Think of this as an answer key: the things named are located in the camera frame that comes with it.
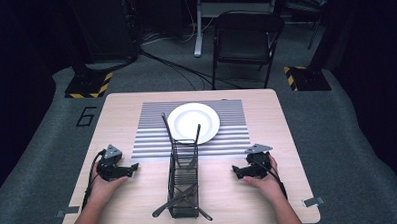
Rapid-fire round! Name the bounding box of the black wire cutlery basket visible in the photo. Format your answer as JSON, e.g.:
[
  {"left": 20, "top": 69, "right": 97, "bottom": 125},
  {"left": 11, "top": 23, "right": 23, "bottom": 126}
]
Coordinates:
[{"left": 165, "top": 138, "right": 202, "bottom": 220}]

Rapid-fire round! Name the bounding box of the grey metal utensil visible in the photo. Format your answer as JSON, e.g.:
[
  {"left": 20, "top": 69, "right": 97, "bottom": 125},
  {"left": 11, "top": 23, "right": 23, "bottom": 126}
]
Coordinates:
[
  {"left": 175, "top": 187, "right": 213, "bottom": 223},
  {"left": 150, "top": 184, "right": 200, "bottom": 219}
]

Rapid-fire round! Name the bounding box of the white desk frame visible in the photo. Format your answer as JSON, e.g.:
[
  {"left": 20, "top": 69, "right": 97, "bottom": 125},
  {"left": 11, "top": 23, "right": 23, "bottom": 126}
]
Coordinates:
[{"left": 191, "top": 0, "right": 283, "bottom": 58}]

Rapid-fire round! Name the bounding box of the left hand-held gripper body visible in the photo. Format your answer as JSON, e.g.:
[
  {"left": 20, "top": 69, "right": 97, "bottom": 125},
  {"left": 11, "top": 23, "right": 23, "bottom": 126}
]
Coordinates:
[{"left": 96, "top": 144, "right": 128, "bottom": 183}]

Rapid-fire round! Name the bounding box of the black cabinet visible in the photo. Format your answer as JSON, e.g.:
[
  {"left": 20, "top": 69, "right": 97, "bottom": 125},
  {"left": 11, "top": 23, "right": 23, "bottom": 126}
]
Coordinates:
[{"left": 66, "top": 0, "right": 143, "bottom": 65}]

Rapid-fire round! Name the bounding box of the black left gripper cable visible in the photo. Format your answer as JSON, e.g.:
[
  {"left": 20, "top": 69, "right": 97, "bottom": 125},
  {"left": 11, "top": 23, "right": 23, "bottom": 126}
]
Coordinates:
[{"left": 79, "top": 148, "right": 110, "bottom": 210}]

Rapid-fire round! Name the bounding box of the white round plate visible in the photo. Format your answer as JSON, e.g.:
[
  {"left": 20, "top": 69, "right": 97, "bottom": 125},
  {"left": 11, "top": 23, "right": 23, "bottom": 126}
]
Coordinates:
[{"left": 165, "top": 101, "right": 222, "bottom": 147}]

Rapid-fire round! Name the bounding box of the grey striped placemat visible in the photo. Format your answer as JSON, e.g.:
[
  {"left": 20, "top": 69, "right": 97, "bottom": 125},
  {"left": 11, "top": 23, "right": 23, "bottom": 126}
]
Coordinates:
[{"left": 129, "top": 98, "right": 252, "bottom": 160}]

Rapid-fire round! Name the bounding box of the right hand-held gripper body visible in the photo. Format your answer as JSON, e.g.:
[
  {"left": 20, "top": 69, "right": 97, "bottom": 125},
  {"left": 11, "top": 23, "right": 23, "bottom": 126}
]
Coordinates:
[{"left": 245, "top": 142, "right": 275, "bottom": 180}]

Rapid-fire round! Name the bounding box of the grey tape strip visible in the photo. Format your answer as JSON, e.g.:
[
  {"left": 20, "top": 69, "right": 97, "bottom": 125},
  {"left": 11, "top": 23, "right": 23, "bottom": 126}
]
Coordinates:
[
  {"left": 302, "top": 196, "right": 326, "bottom": 208},
  {"left": 55, "top": 205, "right": 81, "bottom": 218}
]

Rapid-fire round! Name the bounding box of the black folding chair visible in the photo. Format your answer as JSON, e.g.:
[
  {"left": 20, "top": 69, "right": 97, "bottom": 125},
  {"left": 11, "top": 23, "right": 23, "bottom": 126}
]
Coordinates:
[{"left": 209, "top": 8, "right": 289, "bottom": 92}]

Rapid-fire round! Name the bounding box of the person's left hand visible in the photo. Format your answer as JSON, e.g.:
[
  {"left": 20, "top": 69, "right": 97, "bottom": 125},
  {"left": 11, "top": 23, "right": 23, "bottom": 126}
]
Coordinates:
[{"left": 87, "top": 167, "right": 130, "bottom": 210}]

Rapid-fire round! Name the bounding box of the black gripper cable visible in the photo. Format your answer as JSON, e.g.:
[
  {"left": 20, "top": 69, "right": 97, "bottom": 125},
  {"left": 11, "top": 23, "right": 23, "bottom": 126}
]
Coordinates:
[
  {"left": 79, "top": 148, "right": 110, "bottom": 210},
  {"left": 251, "top": 154, "right": 289, "bottom": 202}
]

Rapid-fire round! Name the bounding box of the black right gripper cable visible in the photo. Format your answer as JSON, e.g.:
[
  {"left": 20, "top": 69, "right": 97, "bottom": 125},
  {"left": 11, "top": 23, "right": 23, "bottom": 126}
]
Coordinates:
[{"left": 251, "top": 154, "right": 289, "bottom": 202}]

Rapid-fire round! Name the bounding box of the black floor cable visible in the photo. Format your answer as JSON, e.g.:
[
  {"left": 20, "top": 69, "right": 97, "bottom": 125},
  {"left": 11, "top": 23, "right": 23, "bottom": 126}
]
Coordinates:
[{"left": 138, "top": 45, "right": 244, "bottom": 94}]

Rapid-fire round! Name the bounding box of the person's right hand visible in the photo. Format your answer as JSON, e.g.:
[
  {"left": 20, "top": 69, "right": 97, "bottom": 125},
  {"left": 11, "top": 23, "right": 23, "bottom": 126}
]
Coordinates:
[{"left": 242, "top": 155, "right": 286, "bottom": 203}]

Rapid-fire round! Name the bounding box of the black stand base striped edge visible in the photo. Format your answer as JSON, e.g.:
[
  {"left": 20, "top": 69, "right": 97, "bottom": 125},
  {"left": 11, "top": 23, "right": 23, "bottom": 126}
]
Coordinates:
[
  {"left": 283, "top": 64, "right": 333, "bottom": 93},
  {"left": 63, "top": 71, "right": 115, "bottom": 100}
]

